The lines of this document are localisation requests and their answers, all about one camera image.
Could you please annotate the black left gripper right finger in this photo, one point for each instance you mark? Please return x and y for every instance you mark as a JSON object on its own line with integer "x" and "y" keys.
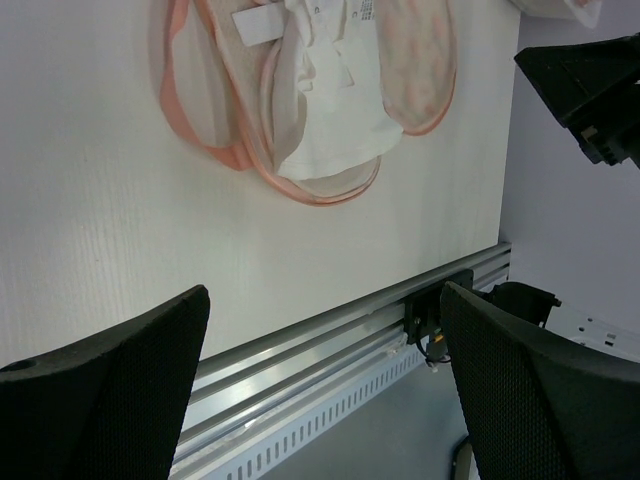
{"x": 538, "y": 405}

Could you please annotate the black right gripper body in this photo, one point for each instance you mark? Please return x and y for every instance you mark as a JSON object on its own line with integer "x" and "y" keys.
{"x": 606, "y": 126}

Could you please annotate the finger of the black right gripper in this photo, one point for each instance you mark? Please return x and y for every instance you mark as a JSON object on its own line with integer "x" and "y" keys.
{"x": 587, "y": 87}

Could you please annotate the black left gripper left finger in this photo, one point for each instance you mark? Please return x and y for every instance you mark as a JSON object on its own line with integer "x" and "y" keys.
{"x": 110, "y": 406}

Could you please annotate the white bra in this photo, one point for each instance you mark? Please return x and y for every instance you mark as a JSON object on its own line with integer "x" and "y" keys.
{"x": 320, "y": 98}

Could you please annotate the floral mesh laundry bag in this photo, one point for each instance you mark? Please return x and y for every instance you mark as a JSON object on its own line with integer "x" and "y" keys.
{"x": 209, "y": 92}

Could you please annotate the aluminium front rail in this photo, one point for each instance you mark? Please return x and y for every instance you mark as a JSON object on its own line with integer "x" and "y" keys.
{"x": 233, "y": 389}

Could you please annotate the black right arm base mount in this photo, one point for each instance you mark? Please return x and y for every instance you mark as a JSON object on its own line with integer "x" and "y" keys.
{"x": 422, "y": 318}

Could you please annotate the white slotted cable duct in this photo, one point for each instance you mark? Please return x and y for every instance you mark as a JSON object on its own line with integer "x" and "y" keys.
{"x": 274, "y": 438}

